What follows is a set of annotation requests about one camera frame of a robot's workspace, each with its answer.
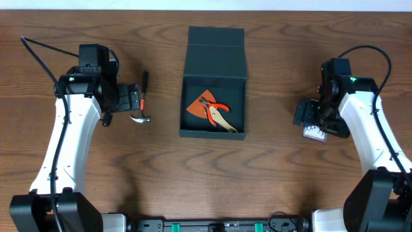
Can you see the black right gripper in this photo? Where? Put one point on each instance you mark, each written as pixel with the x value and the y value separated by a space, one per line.
pixel 340 127

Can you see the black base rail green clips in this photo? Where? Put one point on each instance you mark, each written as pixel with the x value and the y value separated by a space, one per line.
pixel 276 222

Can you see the small claw hammer black handle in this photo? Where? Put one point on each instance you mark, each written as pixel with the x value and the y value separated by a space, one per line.
pixel 141 119

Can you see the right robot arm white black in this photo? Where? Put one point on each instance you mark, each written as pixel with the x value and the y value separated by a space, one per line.
pixel 381 201

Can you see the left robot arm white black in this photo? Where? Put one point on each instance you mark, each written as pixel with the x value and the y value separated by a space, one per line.
pixel 57 195

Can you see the blue precision screwdriver set case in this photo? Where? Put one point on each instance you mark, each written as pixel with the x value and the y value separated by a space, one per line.
pixel 314 133

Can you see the dark green open box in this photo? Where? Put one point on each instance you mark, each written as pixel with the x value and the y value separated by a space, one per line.
pixel 215 61

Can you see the orange scraper wooden handle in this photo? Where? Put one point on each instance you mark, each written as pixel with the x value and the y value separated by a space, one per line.
pixel 196 108

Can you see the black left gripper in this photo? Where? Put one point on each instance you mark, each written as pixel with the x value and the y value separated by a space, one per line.
pixel 134 97

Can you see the red handled cutting pliers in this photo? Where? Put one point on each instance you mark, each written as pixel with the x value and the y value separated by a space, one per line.
pixel 208 105

